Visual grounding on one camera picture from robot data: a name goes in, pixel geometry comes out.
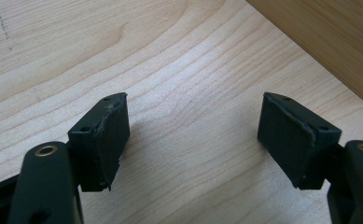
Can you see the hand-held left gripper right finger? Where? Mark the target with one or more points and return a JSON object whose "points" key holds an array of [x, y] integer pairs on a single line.
{"points": [[288, 140]]}

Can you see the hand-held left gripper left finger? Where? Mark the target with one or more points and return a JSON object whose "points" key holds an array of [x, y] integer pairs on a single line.
{"points": [[107, 146]]}

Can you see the wooden tea box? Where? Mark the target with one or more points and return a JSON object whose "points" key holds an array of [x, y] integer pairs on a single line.
{"points": [[325, 34]]}

